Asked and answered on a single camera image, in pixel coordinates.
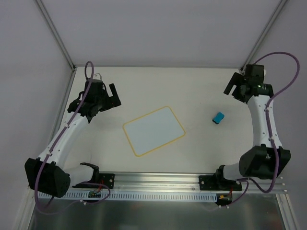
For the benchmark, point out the left aluminium frame post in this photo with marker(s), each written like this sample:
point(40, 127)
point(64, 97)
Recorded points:
point(54, 32)

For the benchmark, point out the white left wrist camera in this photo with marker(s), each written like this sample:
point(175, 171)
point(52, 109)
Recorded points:
point(97, 77)

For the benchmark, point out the aluminium frame post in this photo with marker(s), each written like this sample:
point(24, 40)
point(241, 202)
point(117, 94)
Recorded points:
point(264, 33)
point(54, 32)

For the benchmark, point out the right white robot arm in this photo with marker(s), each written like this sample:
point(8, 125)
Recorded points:
point(267, 157)

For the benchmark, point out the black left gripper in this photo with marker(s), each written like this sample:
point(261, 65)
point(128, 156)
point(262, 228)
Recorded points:
point(111, 100)

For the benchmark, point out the yellow framed whiteboard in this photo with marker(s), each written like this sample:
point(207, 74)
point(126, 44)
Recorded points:
point(153, 130)

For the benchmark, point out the aluminium mounting rail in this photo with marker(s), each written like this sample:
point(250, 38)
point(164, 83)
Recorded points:
point(178, 182)

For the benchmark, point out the blue whiteboard eraser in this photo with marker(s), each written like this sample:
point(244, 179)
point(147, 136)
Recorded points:
point(218, 118)

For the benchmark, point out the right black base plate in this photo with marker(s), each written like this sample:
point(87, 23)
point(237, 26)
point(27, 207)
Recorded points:
point(214, 183)

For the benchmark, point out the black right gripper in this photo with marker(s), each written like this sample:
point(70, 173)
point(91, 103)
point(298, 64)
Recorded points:
point(236, 86)

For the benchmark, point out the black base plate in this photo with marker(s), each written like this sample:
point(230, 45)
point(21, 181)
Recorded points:
point(106, 179)
point(214, 183)

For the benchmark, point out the right aluminium frame post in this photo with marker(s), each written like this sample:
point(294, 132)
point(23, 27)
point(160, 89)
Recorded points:
point(264, 33)

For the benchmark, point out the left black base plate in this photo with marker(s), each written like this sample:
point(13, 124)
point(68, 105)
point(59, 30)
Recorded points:
point(106, 179)

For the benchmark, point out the white slotted cable duct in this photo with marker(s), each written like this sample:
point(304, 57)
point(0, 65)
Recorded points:
point(141, 196)

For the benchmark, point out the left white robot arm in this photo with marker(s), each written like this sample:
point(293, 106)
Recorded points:
point(45, 173)

